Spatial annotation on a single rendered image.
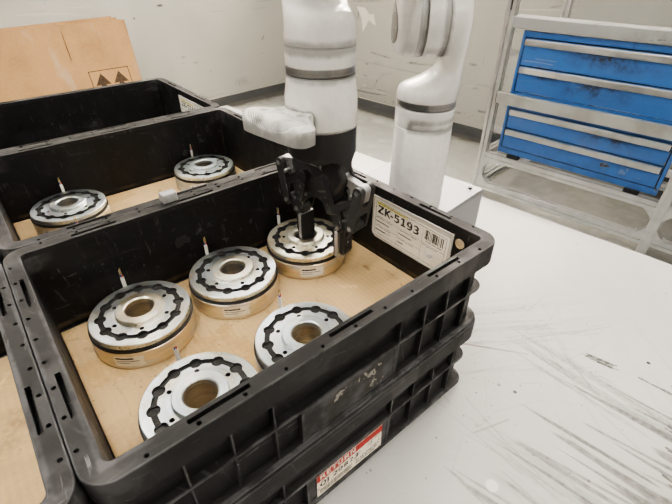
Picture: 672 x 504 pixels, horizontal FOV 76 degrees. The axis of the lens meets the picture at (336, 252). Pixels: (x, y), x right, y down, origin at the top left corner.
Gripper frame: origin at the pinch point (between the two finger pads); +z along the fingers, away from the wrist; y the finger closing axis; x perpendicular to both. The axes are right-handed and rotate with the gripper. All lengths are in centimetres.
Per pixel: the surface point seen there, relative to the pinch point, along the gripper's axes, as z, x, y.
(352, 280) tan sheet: 5.0, -0.5, -4.5
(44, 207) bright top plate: 1.8, 20.4, 37.4
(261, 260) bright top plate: 2.2, 6.9, 4.0
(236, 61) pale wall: 48, -208, 310
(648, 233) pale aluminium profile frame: 71, -178, -24
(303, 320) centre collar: 1.5, 11.2, -8.1
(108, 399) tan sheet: 5.2, 28.2, 0.6
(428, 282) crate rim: -4.8, 4.7, -17.7
